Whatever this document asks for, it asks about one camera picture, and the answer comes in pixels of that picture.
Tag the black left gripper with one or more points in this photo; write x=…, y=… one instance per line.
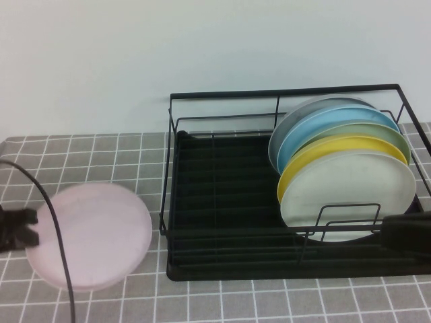
x=9, y=228

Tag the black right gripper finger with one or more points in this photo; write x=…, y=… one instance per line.
x=417, y=247
x=407, y=223

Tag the pink round plate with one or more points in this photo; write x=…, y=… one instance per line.
x=101, y=235

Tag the white round plate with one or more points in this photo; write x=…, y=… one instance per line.
x=347, y=188

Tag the green round plate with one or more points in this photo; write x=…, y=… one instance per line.
x=370, y=131

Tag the yellow round plate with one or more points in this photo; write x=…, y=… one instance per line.
x=336, y=146

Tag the blue round plate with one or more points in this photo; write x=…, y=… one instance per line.
x=320, y=131

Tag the grey round plate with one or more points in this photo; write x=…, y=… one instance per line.
x=289, y=122

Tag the grey checked tablecloth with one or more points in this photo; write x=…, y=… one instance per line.
x=101, y=161

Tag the black plastic drip tray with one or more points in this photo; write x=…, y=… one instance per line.
x=229, y=175

